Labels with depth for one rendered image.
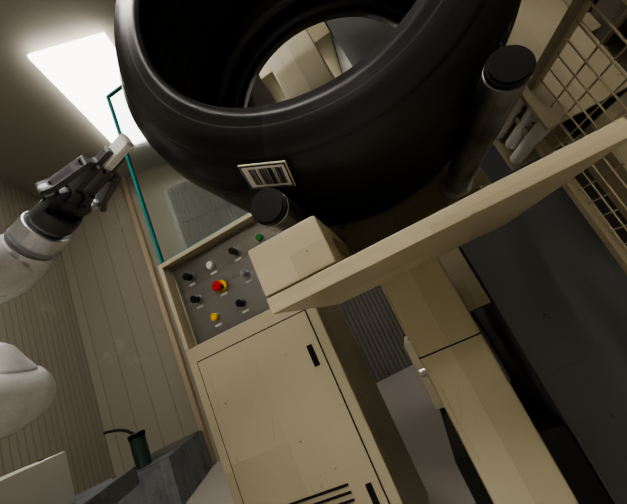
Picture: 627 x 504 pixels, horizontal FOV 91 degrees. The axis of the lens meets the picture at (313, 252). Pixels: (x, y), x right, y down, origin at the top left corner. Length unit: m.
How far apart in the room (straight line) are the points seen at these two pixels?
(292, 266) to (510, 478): 0.59
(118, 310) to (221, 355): 3.22
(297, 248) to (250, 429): 0.98
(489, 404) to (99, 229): 4.57
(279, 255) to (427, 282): 0.41
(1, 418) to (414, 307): 0.90
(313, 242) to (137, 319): 3.99
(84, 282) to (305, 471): 3.90
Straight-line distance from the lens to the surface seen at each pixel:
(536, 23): 0.83
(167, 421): 4.14
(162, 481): 3.25
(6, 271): 0.81
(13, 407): 1.01
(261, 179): 0.39
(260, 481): 1.30
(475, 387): 0.71
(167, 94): 0.49
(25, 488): 0.86
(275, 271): 0.34
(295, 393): 1.15
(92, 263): 4.69
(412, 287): 0.68
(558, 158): 0.36
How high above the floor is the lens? 0.75
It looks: 14 degrees up
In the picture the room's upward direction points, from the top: 25 degrees counter-clockwise
